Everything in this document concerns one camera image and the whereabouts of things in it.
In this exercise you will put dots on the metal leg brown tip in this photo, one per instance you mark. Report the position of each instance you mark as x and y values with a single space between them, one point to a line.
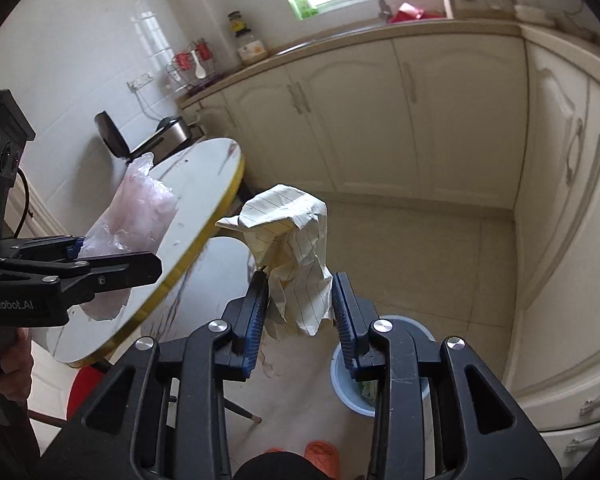
242 408

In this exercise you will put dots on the yellow label bottle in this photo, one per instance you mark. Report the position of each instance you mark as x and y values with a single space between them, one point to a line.
237 22

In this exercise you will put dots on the person's left hand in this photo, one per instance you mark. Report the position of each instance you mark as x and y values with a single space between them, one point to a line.
17 360

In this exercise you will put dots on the stack of white dishes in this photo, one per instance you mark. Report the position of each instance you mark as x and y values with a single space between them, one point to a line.
532 14

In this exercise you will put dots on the person's dark pants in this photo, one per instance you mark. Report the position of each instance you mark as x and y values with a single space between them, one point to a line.
277 467

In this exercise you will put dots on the beige kitchen countertop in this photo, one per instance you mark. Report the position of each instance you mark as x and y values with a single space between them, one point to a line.
330 35

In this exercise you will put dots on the white spoon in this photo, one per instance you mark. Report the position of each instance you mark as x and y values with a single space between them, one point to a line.
199 67

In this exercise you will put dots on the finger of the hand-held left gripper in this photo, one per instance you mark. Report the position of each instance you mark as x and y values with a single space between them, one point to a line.
120 270
75 249

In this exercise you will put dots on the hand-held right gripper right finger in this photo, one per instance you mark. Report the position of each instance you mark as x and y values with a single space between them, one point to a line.
345 330

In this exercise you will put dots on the red stool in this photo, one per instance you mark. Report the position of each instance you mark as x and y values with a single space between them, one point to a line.
87 395

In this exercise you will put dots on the cream kitchen cabinets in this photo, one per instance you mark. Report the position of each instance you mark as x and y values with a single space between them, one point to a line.
430 120

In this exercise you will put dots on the cream lined paper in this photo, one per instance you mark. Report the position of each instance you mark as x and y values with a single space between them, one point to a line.
290 240

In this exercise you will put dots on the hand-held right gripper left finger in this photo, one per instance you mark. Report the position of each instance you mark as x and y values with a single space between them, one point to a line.
257 330

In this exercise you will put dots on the orange slipper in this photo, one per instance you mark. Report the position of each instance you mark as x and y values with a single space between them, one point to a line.
322 457

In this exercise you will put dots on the green checkered plastic bag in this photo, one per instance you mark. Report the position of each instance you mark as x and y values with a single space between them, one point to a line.
367 391

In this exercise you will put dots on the glass jar yellow lid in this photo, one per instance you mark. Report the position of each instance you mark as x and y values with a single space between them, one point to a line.
252 50

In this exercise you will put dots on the blue trash bin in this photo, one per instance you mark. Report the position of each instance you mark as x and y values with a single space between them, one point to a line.
349 402

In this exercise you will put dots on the white wall socket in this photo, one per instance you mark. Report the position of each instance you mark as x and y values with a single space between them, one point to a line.
141 82

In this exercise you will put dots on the pink plastic bag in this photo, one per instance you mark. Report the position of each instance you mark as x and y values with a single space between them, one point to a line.
140 210

